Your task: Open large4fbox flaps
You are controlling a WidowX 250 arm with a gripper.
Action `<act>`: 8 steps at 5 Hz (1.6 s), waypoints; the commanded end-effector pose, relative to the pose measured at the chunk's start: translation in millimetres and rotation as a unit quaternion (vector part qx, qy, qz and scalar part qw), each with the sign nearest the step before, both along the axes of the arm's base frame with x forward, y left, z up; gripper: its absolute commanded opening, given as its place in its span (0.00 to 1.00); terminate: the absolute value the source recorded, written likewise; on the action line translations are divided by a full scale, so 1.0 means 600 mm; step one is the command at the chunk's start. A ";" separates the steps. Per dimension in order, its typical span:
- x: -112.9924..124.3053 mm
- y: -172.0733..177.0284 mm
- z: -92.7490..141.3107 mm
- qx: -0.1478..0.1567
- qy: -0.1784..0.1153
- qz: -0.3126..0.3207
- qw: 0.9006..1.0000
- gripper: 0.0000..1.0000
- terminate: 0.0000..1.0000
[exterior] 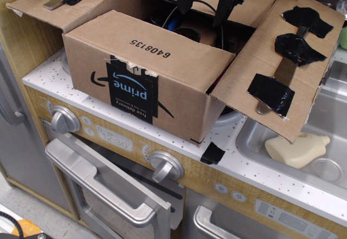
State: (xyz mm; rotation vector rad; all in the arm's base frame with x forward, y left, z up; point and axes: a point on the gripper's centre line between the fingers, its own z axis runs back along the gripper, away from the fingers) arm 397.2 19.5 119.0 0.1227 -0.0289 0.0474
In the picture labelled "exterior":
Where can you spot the large cardboard prime box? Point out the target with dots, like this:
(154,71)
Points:
(170,81)

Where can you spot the black round object in box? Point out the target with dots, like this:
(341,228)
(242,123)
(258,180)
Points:
(189,33)

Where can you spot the metal bar on right flap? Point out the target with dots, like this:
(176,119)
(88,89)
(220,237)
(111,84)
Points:
(284,72)

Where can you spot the metal bar on flap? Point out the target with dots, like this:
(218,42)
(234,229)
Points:
(284,72)
(53,4)

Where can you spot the green object at right edge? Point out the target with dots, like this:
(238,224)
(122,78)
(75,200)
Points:
(343,39)

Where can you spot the metal bar on left flap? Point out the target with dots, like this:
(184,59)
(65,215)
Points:
(53,4)

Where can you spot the black tape piece on counter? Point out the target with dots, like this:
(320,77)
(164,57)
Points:
(212,155)

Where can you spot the silver toy sink basin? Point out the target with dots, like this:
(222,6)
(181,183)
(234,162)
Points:
(327,117)

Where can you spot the silver right stove knob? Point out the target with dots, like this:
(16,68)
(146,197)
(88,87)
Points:
(165,166)

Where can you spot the silver stove knob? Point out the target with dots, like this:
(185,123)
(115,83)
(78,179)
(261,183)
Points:
(64,120)
(165,166)

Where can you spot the cream plastic toy bottle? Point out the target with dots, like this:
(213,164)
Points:
(304,150)

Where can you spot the silver left stove knob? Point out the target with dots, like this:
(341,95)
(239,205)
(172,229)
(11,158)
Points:
(64,120)

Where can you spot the toy kitchen counter unit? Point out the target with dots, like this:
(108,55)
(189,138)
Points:
(236,181)

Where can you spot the toy dishwasher door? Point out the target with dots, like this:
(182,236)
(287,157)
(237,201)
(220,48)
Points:
(206,218)

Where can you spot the toy oven door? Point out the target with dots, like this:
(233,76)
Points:
(114,196)

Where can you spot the grey toy fridge door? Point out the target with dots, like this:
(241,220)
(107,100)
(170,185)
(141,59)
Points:
(23,159)

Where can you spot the yellow object bottom left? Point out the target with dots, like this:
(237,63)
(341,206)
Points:
(29,228)

